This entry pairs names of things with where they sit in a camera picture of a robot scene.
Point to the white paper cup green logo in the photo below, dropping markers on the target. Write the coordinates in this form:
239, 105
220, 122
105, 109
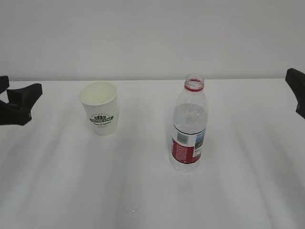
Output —
99, 100

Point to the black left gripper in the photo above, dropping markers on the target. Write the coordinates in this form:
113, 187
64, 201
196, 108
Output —
18, 110

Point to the clear plastic water bottle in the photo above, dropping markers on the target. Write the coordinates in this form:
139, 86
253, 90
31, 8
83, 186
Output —
190, 118

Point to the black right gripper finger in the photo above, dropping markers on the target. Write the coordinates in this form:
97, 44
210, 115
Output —
296, 81

